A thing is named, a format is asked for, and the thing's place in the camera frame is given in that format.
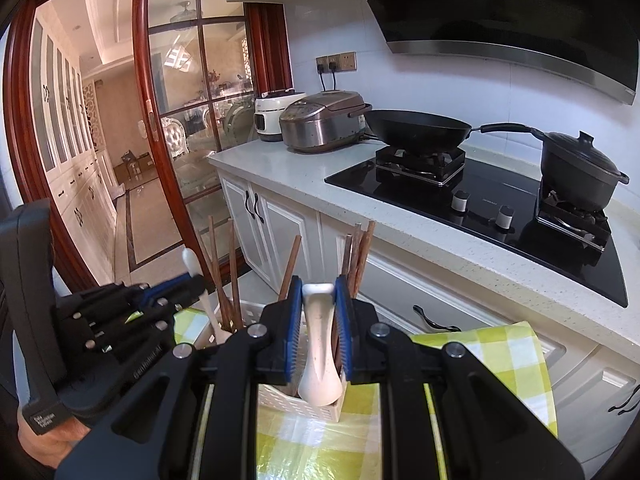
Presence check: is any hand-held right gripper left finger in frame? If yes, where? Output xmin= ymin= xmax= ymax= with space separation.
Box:
xmin=55 ymin=275 xmax=306 ymax=480

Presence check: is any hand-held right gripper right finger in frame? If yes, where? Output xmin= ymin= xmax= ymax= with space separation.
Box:
xmin=334 ymin=275 xmax=586 ymax=480

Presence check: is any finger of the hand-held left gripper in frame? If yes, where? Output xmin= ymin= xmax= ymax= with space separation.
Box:
xmin=56 ymin=286 xmax=177 ymax=357
xmin=117 ymin=273 xmax=209 ymax=312

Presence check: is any white spoon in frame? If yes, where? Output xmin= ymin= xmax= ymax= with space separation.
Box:
xmin=181 ymin=246 xmax=235 ymax=348
xmin=297 ymin=282 xmax=346 ymax=406

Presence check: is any white plastic utensil basket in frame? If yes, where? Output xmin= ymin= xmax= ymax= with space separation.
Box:
xmin=192 ymin=297 xmax=348 ymax=423

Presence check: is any person's left hand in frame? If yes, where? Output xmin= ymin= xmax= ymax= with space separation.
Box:
xmin=19 ymin=416 xmax=96 ymax=467

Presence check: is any black glass gas stove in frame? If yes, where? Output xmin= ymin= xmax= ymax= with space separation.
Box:
xmin=324 ymin=147 xmax=630 ymax=308

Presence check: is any white carved dining chair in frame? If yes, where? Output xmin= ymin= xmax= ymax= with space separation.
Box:
xmin=160 ymin=115 xmax=193 ymax=161

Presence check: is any green checked tablecloth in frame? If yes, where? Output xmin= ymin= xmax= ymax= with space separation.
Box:
xmin=172 ymin=307 xmax=558 ymax=480

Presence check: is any white tall display cabinet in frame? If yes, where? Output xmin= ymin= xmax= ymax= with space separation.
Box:
xmin=30 ymin=20 xmax=117 ymax=281

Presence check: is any wooden sliding glass door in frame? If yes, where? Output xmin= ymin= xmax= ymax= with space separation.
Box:
xmin=132 ymin=0 xmax=293 ymax=281

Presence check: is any white rice cooker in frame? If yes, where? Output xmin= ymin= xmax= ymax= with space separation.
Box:
xmin=254 ymin=89 xmax=307 ymax=143

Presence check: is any silver rice cooker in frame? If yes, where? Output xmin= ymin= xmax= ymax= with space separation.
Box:
xmin=279 ymin=91 xmax=373 ymax=154

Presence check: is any black wok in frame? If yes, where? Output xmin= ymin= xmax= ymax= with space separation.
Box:
xmin=364 ymin=110 xmax=546 ymax=156

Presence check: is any black pot with lid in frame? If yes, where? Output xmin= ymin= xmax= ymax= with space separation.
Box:
xmin=540 ymin=131 xmax=631 ymax=211

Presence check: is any black range hood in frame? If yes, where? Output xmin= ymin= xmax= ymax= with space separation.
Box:
xmin=345 ymin=0 xmax=640 ymax=106

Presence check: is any red wooden door frame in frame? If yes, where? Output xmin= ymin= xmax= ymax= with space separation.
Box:
xmin=2 ymin=0 xmax=138 ymax=291

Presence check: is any gold wall outlet with plugs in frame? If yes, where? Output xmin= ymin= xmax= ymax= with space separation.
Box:
xmin=316 ymin=51 xmax=357 ymax=72

